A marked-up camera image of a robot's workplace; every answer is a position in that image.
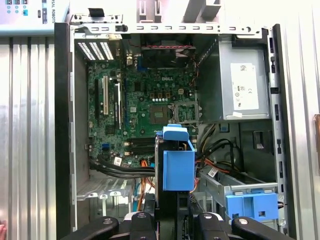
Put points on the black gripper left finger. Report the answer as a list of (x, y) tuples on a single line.
[(100, 227)]

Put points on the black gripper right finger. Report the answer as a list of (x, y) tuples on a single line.
[(250, 228)]

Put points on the hard disk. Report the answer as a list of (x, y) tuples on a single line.
[(178, 170)]

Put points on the metal disk bay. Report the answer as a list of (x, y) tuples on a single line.
[(100, 190)]

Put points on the person's hand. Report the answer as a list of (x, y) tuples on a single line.
[(2, 230)]

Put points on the blue plastic drive carrier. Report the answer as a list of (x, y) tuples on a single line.
[(250, 205)]

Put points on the metal drive cage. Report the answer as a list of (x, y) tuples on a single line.
[(225, 185)]

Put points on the black RAM slot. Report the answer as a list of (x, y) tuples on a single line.
[(142, 142), (142, 151)]

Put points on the black PC case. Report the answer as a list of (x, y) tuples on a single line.
[(62, 125)]

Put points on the black expansion slot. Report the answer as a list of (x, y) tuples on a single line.
[(96, 100)]

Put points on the CPU socket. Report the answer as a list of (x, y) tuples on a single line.
[(161, 115)]

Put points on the white expansion slot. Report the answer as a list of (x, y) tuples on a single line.
[(105, 97)]

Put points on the grey power supply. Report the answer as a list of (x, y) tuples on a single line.
[(225, 100)]

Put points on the metal socket cover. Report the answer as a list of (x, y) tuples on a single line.
[(186, 104)]

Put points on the green motherboard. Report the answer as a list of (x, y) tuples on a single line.
[(150, 82)]

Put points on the pale blue teach pendant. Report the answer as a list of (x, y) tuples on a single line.
[(30, 27)]

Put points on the silver case rear bracket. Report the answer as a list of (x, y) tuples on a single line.
[(112, 18)]

